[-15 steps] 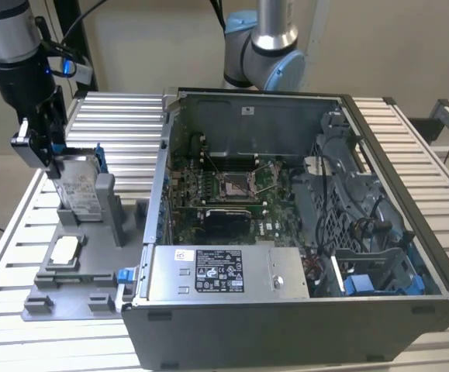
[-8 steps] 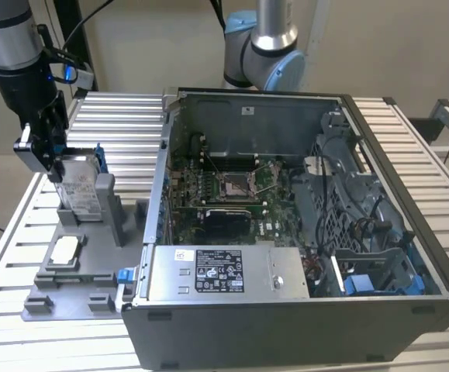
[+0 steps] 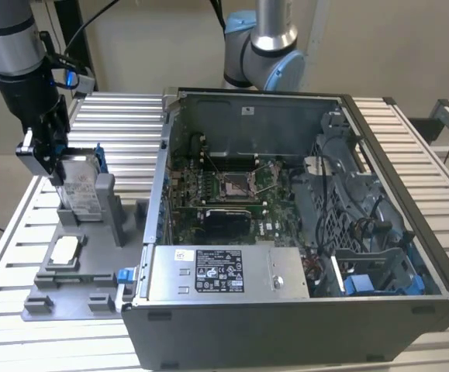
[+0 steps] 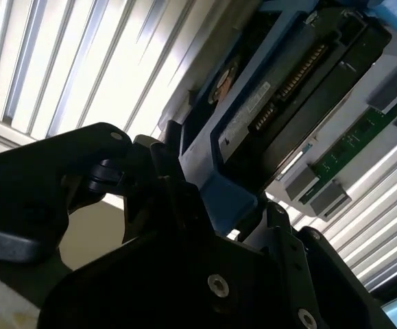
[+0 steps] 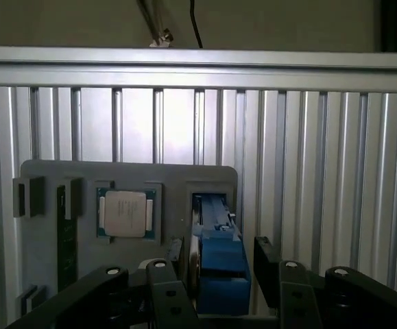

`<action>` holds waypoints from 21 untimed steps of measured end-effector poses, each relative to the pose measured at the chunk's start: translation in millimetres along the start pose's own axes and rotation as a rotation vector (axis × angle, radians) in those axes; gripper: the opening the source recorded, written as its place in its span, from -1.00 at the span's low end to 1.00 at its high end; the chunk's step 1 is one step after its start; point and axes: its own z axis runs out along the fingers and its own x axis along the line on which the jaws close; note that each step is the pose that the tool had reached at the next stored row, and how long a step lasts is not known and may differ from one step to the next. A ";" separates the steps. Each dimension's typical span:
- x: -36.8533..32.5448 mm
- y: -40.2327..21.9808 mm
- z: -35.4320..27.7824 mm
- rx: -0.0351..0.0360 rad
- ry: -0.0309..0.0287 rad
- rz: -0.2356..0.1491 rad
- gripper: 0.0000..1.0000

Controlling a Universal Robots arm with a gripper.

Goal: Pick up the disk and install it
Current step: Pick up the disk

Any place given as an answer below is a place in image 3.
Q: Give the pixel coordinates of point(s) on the blue disk carrier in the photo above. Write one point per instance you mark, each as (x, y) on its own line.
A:
(358, 284)

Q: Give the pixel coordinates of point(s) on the grey parts rack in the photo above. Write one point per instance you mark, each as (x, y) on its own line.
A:
(77, 302)

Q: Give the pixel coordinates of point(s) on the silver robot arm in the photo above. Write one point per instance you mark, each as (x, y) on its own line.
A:
(7, 46)

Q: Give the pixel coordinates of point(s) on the blue case release tab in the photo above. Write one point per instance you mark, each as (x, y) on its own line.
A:
(123, 276)

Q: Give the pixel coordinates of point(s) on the dark grey PC case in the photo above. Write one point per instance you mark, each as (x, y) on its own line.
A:
(286, 333)

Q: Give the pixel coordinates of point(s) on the black block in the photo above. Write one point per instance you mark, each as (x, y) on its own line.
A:
(425, 129)

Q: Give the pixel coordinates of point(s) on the silver power supply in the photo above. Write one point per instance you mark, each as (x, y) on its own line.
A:
(286, 267)

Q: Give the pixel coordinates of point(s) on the black frame post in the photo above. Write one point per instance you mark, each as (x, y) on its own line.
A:
(81, 54)

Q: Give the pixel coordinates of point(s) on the CPU socket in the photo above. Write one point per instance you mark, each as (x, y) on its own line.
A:
(233, 188)

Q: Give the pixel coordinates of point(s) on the black graphics card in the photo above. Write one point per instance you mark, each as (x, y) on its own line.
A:
(228, 222)

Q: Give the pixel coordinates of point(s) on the silver CPU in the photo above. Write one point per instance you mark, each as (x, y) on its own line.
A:
(65, 251)

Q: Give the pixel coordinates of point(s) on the black RAM slot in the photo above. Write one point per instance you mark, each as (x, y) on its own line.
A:
(232, 155)
(232, 159)
(232, 166)
(232, 162)

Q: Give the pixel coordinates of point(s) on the green motherboard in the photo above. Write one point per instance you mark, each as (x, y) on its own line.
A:
(282, 217)

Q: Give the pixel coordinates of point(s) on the thin metal locking lever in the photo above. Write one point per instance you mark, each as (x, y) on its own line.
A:
(211, 162)

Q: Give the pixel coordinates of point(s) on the hard disk with blue carrier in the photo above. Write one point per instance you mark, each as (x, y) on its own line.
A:
(78, 193)

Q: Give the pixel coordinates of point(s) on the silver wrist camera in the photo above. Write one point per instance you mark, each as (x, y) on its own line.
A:
(86, 82)

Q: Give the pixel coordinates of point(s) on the metal disk bay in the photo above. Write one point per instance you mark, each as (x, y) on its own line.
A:
(367, 182)

